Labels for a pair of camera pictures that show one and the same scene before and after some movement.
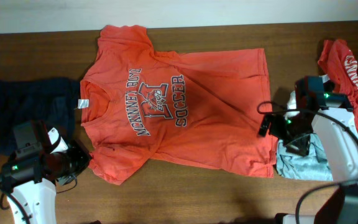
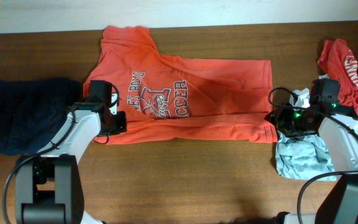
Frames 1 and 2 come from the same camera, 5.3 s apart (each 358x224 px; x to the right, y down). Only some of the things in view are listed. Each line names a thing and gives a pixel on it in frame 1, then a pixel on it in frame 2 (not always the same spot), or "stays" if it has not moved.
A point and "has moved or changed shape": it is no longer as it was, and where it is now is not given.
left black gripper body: (73, 162) -> (117, 125)
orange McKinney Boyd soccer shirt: (196, 109) has moved or changed shape
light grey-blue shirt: (313, 166) stays
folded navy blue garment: (16, 101) stays
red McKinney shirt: (339, 64) stays
